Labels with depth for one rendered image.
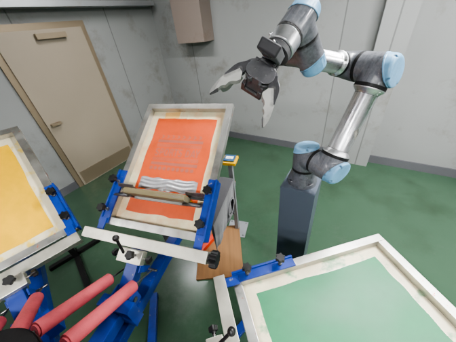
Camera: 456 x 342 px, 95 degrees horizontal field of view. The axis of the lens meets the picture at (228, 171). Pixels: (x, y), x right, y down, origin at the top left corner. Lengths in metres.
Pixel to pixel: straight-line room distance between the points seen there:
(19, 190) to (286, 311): 1.49
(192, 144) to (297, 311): 0.95
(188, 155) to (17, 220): 0.93
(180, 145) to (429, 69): 2.94
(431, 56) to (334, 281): 2.81
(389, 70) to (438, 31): 2.42
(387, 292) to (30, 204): 1.78
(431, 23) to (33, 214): 3.74
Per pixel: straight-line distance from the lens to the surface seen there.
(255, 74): 0.54
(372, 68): 1.00
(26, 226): 1.52
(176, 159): 1.25
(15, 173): 1.68
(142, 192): 1.14
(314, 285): 1.13
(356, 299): 1.16
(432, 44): 3.40
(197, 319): 2.11
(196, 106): 1.35
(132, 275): 1.11
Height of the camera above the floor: 1.95
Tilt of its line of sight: 35 degrees down
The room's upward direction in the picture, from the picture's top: 7 degrees counter-clockwise
